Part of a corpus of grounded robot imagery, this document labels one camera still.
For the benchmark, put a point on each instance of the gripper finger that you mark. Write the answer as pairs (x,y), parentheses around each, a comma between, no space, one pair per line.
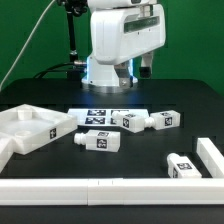
(146,65)
(123,74)

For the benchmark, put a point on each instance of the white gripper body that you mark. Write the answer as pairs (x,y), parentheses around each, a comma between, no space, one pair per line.
(122,34)

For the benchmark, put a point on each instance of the black camera pole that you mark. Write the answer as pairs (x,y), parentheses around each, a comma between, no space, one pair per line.
(73,8)

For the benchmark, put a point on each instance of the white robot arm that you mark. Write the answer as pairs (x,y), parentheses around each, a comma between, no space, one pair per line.
(101,77)

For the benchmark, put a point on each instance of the white square table top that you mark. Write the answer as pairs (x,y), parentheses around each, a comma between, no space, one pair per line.
(30,127)

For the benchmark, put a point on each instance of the white front fence bar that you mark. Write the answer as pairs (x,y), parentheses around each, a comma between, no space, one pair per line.
(112,191)

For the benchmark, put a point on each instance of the white left fence bar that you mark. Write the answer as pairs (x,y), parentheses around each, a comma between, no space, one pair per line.
(6,152)

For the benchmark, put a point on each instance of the white fence bar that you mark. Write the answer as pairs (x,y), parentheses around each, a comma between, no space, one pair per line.
(211,157)
(6,152)
(112,191)

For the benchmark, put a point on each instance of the white tag sheet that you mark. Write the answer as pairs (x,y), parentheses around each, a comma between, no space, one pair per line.
(103,117)

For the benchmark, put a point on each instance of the white right fence bar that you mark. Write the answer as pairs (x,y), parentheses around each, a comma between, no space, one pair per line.
(211,157)

